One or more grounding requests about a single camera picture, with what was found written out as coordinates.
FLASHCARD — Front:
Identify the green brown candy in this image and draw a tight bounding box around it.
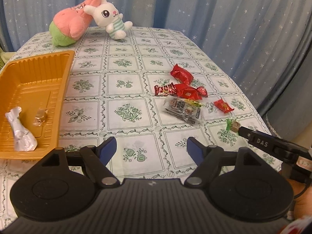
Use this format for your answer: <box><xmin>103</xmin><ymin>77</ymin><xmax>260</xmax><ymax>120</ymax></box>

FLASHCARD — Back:
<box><xmin>226</xmin><ymin>119</ymin><xmax>241</xmax><ymax>133</ymax></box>

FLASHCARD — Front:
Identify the grey black snack packet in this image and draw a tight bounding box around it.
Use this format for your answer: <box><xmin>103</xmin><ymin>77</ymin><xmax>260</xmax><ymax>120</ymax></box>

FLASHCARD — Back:
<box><xmin>163</xmin><ymin>96</ymin><xmax>203</xmax><ymax>125</ymax></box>

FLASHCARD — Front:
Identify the small red candy packet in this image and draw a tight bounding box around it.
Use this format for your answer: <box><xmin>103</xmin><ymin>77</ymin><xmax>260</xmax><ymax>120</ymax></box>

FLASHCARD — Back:
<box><xmin>214</xmin><ymin>99</ymin><xmax>234</xmax><ymax>113</ymax></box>

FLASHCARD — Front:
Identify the clear caramel candy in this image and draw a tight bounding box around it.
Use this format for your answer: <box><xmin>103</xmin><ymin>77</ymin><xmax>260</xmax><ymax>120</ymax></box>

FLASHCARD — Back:
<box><xmin>33</xmin><ymin>108</ymin><xmax>48</xmax><ymax>127</ymax></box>

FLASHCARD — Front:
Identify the silver white pouch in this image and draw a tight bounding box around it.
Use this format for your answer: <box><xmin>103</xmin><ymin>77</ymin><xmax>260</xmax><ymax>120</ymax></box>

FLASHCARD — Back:
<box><xmin>5</xmin><ymin>106</ymin><xmax>38</xmax><ymax>152</ymax></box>

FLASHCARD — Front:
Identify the shiny red foil candy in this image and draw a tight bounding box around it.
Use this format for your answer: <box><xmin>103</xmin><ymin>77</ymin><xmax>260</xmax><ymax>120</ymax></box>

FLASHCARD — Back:
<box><xmin>154</xmin><ymin>83</ymin><xmax>177</xmax><ymax>96</ymax></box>

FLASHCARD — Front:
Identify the person right hand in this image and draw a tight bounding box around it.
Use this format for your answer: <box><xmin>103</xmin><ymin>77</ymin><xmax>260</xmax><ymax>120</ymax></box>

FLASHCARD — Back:
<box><xmin>287</xmin><ymin>179</ymin><xmax>312</xmax><ymax>220</ymax></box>

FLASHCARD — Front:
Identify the yellow green candy packet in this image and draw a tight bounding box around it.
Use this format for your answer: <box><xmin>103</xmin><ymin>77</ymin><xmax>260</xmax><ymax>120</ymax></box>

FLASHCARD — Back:
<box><xmin>184</xmin><ymin>99</ymin><xmax>204</xmax><ymax>108</ymax></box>

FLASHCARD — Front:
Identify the red wrapped candy packet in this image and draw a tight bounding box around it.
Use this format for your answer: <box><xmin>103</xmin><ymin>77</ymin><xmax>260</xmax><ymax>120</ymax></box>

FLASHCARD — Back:
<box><xmin>175</xmin><ymin>83</ymin><xmax>208</xmax><ymax>100</ymax></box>

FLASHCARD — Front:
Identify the large red snack packet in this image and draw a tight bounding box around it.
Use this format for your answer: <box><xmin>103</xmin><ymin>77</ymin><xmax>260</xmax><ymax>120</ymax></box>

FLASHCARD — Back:
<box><xmin>170</xmin><ymin>64</ymin><xmax>194</xmax><ymax>85</ymax></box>

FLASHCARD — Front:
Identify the floral green white tablecloth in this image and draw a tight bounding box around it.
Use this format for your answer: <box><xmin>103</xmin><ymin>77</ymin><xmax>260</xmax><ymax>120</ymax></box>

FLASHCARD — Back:
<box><xmin>0</xmin><ymin>26</ymin><xmax>284</xmax><ymax>227</ymax></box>

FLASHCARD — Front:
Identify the orange plastic tray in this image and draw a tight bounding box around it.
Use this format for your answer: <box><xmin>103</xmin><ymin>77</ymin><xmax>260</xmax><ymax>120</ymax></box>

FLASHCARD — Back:
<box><xmin>1</xmin><ymin>50</ymin><xmax>74</xmax><ymax>160</ymax></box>

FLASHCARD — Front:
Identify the blue starry curtain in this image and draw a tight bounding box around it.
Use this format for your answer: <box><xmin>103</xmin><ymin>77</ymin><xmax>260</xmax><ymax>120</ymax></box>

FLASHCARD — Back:
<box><xmin>1</xmin><ymin>0</ymin><xmax>311</xmax><ymax>139</ymax></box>

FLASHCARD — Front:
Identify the pink star plush toy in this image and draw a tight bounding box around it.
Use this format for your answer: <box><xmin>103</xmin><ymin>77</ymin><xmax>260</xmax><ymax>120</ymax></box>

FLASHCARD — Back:
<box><xmin>49</xmin><ymin>0</ymin><xmax>101</xmax><ymax>47</ymax></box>

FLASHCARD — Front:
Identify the white bunny plush toy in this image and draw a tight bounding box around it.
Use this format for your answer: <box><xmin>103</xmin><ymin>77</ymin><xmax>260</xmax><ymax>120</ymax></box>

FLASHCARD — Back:
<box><xmin>83</xmin><ymin>0</ymin><xmax>133</xmax><ymax>40</ymax></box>

